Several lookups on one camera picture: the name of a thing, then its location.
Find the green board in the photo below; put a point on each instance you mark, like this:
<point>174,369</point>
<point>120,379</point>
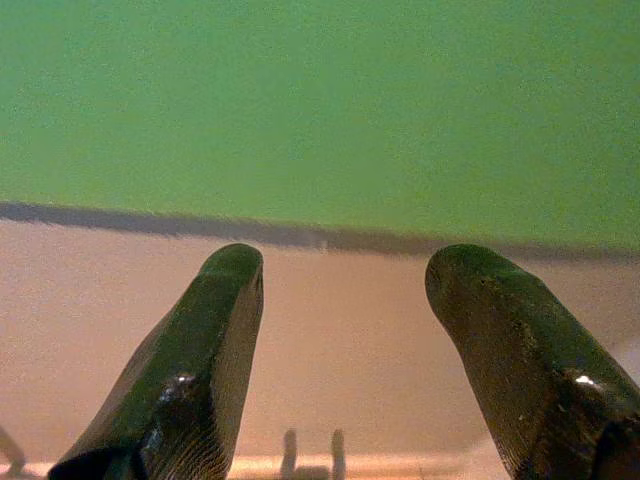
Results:
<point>320,100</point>

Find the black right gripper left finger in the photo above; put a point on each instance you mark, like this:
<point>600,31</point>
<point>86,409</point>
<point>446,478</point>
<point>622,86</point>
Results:
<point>200,350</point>

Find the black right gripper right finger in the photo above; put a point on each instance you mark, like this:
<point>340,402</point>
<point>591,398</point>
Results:
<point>525,360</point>

